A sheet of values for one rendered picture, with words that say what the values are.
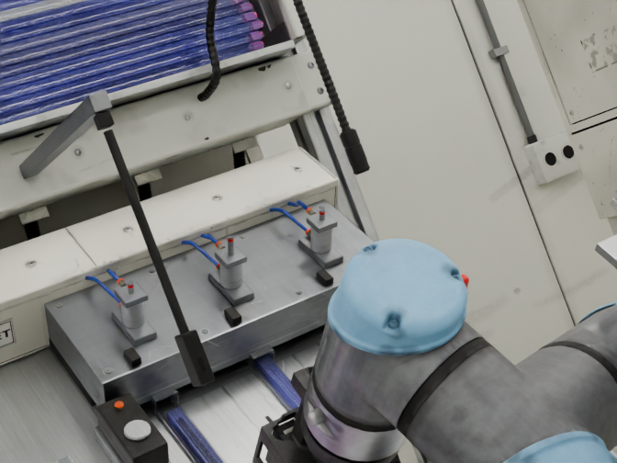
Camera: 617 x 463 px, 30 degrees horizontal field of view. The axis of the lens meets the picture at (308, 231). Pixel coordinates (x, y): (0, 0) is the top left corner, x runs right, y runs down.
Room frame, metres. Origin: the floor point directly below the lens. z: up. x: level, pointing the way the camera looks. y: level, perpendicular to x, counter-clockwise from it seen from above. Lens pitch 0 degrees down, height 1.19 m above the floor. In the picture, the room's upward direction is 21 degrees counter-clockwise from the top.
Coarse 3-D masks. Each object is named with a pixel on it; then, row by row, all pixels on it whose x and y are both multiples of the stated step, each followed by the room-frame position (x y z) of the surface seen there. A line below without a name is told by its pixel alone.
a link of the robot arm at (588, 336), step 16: (608, 304) 0.77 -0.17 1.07; (592, 320) 0.74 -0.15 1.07; (608, 320) 0.72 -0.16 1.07; (560, 336) 0.73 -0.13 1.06; (576, 336) 0.72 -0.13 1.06; (592, 336) 0.72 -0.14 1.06; (608, 336) 0.71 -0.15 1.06; (592, 352) 0.70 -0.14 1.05; (608, 352) 0.70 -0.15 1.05; (608, 368) 0.69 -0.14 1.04
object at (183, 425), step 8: (176, 408) 1.10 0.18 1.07; (168, 416) 1.10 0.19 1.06; (176, 416) 1.10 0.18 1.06; (184, 416) 1.10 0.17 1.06; (176, 424) 1.09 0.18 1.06; (184, 424) 1.09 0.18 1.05; (192, 424) 1.09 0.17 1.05; (184, 432) 1.08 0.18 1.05; (192, 432) 1.08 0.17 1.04; (184, 440) 1.08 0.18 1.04; (192, 440) 1.07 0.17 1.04; (200, 440) 1.07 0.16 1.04; (192, 448) 1.07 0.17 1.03; (200, 448) 1.06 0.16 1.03; (208, 448) 1.06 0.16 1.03; (200, 456) 1.06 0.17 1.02; (208, 456) 1.06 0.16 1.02; (216, 456) 1.06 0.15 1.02
